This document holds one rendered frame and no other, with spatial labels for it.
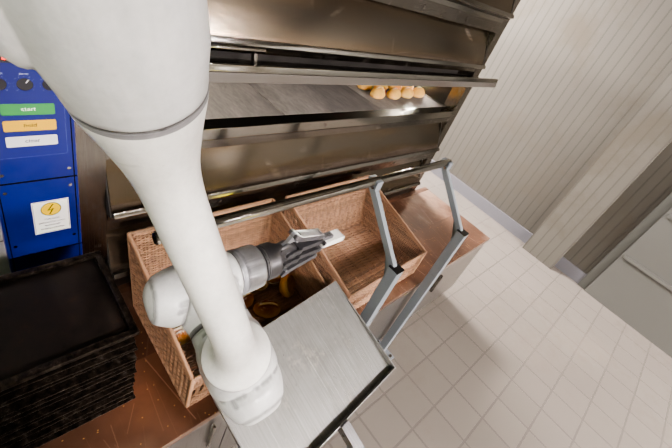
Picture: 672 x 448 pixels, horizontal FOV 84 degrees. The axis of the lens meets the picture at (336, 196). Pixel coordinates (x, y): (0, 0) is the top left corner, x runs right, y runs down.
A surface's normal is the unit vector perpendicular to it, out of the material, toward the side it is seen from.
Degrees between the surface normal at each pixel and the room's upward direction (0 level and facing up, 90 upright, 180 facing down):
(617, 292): 90
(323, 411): 21
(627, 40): 90
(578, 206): 90
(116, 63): 107
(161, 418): 0
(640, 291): 90
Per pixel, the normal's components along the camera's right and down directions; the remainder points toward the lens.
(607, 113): -0.71, 0.18
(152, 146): 0.31, 0.92
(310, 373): 0.50, -0.50
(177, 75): 0.75, 0.62
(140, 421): 0.33, -0.77
